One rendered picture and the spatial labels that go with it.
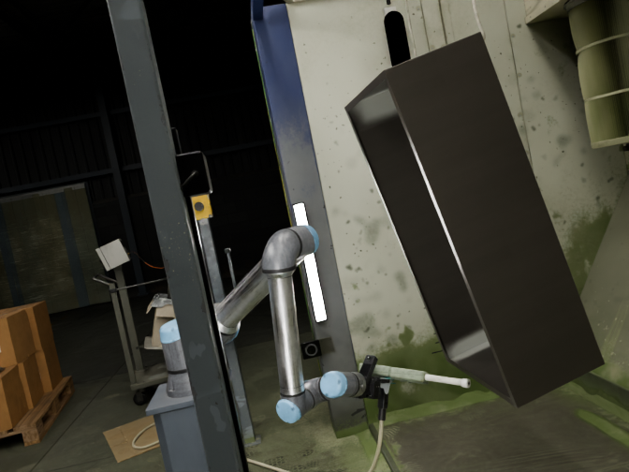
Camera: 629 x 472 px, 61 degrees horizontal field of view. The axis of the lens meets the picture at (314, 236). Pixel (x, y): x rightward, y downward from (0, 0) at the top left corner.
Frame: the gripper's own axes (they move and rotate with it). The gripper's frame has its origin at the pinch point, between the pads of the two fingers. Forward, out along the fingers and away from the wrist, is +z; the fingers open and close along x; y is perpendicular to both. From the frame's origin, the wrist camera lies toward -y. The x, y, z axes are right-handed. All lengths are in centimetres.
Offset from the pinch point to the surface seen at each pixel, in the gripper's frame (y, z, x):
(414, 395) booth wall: 12, 74, -29
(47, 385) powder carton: 47, 20, -341
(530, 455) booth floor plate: 26, 52, 40
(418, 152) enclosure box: -75, -50, 38
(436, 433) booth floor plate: 26, 60, -7
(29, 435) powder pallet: 71, -17, -274
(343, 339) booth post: -14, 39, -53
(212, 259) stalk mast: -50, -7, -112
